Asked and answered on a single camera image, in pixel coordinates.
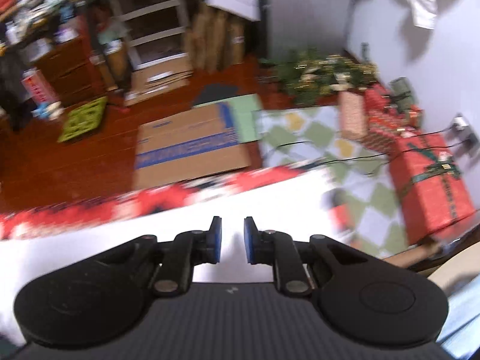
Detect silver refrigerator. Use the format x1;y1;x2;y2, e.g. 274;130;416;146
265;0;353;60

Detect red Christmas pattern tablecloth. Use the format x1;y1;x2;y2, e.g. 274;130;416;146
1;163;314;241

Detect Mianshu flattened cardboard box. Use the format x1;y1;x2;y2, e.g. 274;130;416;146
133;102;251;189

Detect light blue fleece garment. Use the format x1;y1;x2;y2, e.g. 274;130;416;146
437;275;479;359

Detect large red gift box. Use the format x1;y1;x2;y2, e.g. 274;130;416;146
389;133;475;245

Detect white sweatshirt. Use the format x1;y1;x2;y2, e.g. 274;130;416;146
1;170;340;345

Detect kraft patterned gift box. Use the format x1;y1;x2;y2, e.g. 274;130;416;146
337;91;368;141

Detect dark green gift box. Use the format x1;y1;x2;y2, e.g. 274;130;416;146
390;77;416;104

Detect Christmas garland with ornaments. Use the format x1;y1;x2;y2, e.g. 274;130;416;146
259;49;378;106

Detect stack of flattened cardboard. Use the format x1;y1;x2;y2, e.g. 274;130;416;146
124;0;260;107

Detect wall power outlet with plugs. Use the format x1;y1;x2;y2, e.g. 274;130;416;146
451;113;479;153

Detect small red dotted gift box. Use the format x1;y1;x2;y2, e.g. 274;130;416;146
360;84;406;154

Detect green checkered floor mat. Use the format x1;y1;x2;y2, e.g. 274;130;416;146
254;106;408;257

